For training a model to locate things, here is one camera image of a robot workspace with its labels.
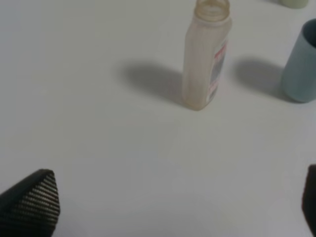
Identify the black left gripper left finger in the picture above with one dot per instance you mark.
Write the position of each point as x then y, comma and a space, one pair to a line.
30, 208

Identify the teal green plastic cup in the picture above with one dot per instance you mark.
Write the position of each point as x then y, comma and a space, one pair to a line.
298, 79

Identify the pale yellow plastic cup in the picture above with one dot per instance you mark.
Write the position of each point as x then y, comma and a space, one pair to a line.
295, 4

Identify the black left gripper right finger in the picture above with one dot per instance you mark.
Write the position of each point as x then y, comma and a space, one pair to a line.
309, 199

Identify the clear plastic drink bottle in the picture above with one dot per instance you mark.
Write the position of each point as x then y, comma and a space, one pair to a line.
205, 49

